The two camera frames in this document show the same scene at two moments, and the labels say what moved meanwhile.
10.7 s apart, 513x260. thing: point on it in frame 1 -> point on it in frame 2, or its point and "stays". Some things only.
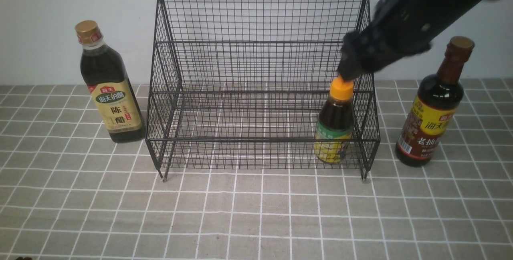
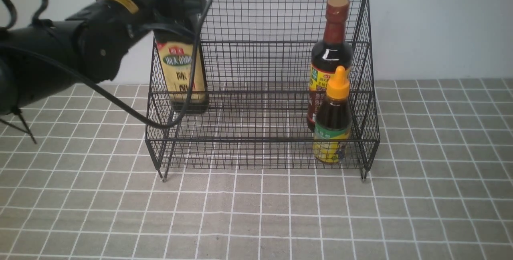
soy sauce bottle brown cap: [436, 105] -> [334, 51]
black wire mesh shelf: [237, 76] stays
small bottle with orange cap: [334, 134] stays
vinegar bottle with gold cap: [109, 84] -> [179, 59]
